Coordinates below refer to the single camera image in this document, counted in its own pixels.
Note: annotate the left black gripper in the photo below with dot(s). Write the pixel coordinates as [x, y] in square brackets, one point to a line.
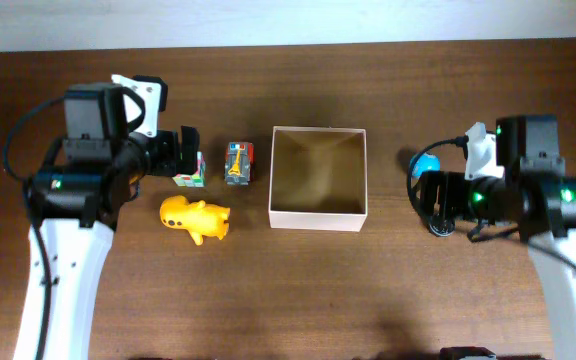
[166, 157]

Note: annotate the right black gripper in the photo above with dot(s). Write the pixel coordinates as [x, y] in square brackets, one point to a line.
[451, 185]

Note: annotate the colourful puzzle cube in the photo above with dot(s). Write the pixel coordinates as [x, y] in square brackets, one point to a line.
[197, 179]

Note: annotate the grey red toy truck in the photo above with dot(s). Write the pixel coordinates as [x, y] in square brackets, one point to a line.
[239, 163]

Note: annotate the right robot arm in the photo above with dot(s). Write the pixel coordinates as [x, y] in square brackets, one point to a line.
[514, 183]

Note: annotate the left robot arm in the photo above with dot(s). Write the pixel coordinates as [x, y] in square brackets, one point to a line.
[73, 202]

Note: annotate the black round disc toy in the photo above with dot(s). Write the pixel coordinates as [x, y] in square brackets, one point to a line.
[441, 227]

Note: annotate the blue toy ball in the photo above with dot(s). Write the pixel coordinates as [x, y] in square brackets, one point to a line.
[425, 162]

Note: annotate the yellow rubber animal toy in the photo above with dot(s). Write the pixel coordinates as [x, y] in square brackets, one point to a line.
[199, 219]

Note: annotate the open pink cardboard box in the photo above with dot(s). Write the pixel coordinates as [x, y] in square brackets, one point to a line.
[318, 179]

